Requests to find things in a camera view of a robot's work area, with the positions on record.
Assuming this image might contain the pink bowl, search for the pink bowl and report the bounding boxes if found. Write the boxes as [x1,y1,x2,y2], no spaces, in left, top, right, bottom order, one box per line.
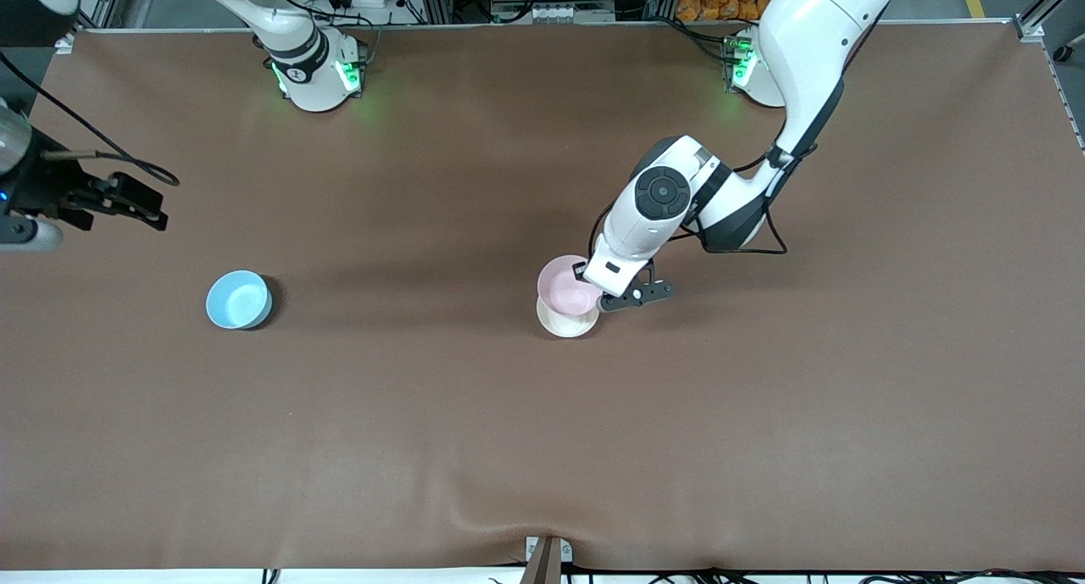
[537,255,604,317]

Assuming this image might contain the blue bowl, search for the blue bowl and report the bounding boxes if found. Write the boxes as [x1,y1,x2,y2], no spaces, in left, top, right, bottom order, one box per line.
[206,270,274,331]

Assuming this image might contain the white bowl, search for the white bowl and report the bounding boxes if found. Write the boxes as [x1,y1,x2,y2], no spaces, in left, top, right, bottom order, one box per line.
[537,296,600,339]

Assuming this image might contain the brown table mat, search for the brown table mat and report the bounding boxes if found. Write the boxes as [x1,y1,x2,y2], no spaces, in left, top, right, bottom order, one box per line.
[0,21,1085,573]

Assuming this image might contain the white power strip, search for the white power strip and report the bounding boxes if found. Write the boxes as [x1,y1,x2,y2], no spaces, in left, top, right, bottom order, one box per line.
[492,2,616,24]

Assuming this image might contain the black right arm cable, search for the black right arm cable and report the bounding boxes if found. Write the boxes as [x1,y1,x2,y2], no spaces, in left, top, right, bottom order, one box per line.
[0,50,181,186]

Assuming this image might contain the aluminium frame profile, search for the aluminium frame profile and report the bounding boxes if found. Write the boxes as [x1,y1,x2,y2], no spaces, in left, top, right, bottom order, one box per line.
[1013,0,1085,42]
[76,0,128,34]

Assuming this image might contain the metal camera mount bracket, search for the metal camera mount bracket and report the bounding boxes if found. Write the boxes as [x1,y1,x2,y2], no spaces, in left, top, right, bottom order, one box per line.
[524,535,574,584]

